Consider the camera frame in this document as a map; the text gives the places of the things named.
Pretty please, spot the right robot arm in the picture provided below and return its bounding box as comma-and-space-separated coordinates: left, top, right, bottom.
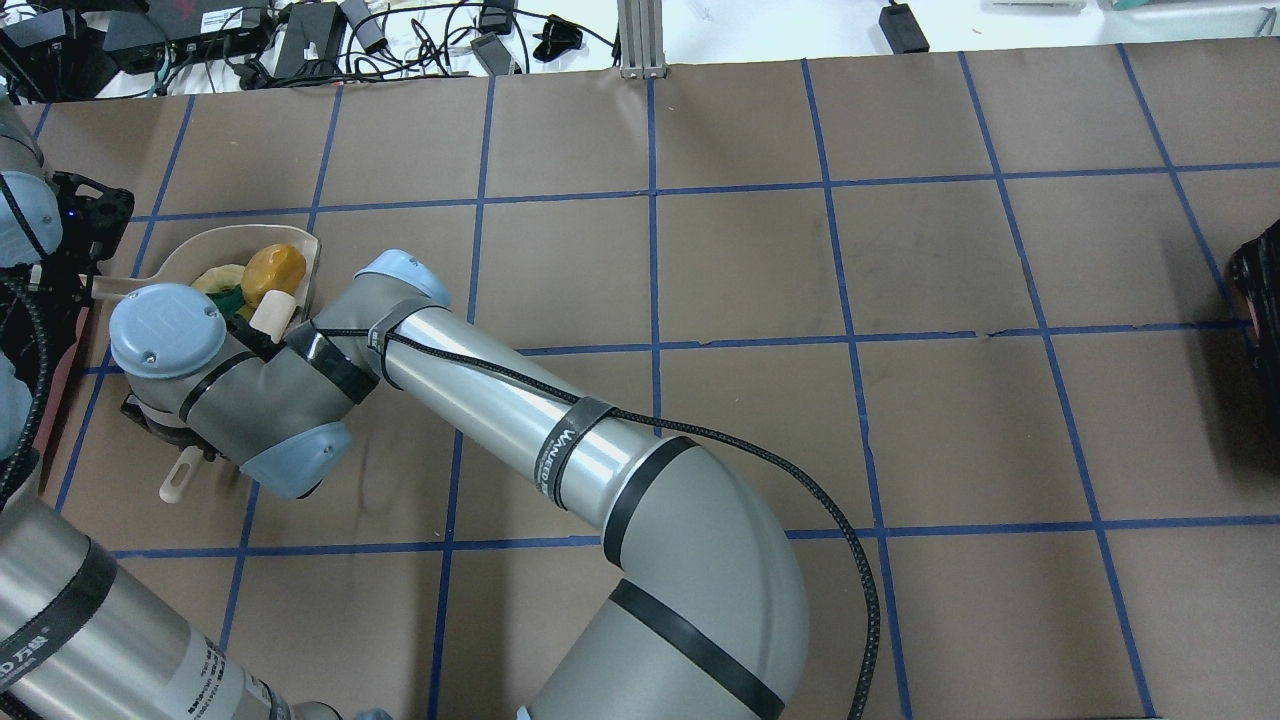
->
109, 250, 809, 719

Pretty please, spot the pale yellow curved toy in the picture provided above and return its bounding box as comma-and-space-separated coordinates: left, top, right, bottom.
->
189, 264, 244, 295

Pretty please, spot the brown potato toy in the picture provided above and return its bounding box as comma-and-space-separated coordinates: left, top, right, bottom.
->
239, 243, 307, 307

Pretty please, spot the green yellow sponge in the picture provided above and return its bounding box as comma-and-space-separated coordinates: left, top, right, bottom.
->
207, 284, 255, 322

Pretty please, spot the white hand brush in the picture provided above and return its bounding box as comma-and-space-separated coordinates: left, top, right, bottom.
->
150, 284, 294, 503

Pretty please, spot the aluminium frame post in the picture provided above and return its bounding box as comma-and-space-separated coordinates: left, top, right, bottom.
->
614, 0, 668, 79

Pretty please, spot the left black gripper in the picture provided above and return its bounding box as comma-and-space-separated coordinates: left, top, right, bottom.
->
45, 172, 134, 301

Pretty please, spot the black binder clip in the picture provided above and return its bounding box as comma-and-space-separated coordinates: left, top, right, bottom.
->
531, 14, 585, 63

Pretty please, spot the white plastic dustpan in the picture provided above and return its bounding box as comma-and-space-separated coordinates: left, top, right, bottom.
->
90, 225, 323, 325

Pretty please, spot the black power adapter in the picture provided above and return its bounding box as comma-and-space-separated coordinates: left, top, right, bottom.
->
878, 1, 931, 55

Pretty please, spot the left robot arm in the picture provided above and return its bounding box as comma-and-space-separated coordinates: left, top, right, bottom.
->
3, 101, 337, 719

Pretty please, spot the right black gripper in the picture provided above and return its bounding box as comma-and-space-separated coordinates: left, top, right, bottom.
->
120, 389, 230, 462

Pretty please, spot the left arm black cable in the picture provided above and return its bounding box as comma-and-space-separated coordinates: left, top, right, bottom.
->
0, 275, 51, 506

